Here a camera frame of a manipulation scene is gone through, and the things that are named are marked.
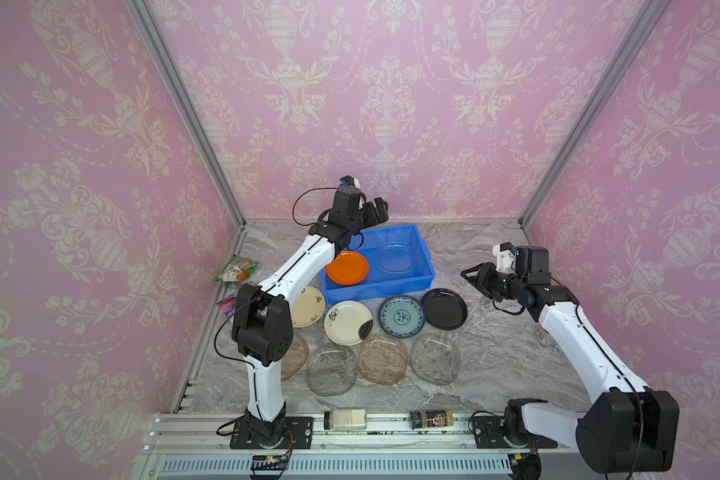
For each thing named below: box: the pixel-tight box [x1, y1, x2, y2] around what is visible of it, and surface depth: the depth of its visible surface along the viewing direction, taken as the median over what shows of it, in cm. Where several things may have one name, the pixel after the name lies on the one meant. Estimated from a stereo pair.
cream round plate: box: [291, 286, 326, 328], surface depth 97 cm
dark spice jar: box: [409, 409, 455, 429], surface depth 75 cm
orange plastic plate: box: [326, 251, 370, 286], surface depth 106 cm
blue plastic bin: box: [318, 224, 436, 306], surface depth 105 cm
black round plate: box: [421, 288, 468, 331], surface depth 96 cm
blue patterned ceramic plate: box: [378, 295, 426, 339], surface depth 96 cm
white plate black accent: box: [324, 300, 374, 347], surface depth 94 cm
